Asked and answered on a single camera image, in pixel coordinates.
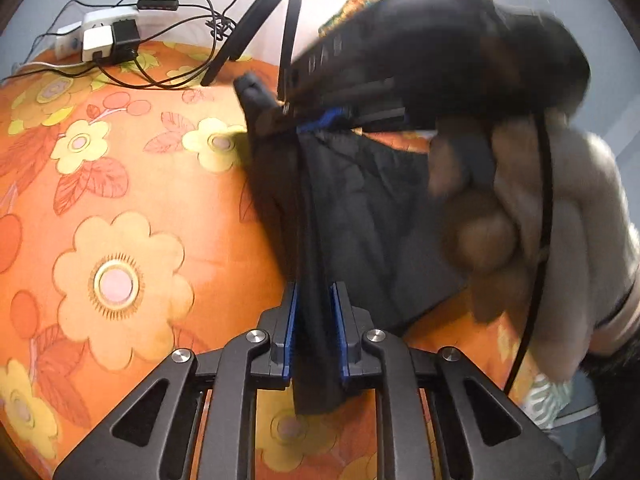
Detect black pants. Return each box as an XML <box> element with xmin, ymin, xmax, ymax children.
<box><xmin>233</xmin><ymin>73</ymin><xmax>464</xmax><ymax>415</ymax></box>

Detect right gloved hand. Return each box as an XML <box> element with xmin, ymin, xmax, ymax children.
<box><xmin>428</xmin><ymin>110</ymin><xmax>639</xmax><ymax>382</ymax></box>

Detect small black tripod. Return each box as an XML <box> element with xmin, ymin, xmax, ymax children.
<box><xmin>199</xmin><ymin>0</ymin><xmax>321</xmax><ymax>104</ymax></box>

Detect green striped pillow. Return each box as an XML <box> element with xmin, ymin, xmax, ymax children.
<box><xmin>522</xmin><ymin>374</ymin><xmax>573</xmax><ymax>431</ymax></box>

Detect white power strip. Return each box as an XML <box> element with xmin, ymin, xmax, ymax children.
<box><xmin>53</xmin><ymin>6</ymin><xmax>139</xmax><ymax>62</ymax></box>

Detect black charger cables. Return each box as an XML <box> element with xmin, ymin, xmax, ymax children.
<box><xmin>0</xmin><ymin>0</ymin><xmax>266</xmax><ymax>91</ymax></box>

